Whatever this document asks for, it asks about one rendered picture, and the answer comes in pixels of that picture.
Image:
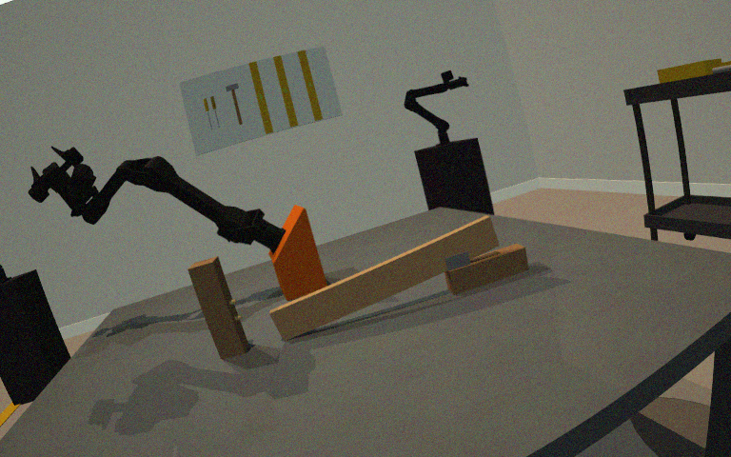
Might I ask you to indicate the long wooden rail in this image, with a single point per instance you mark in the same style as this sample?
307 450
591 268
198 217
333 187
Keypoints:
375 284

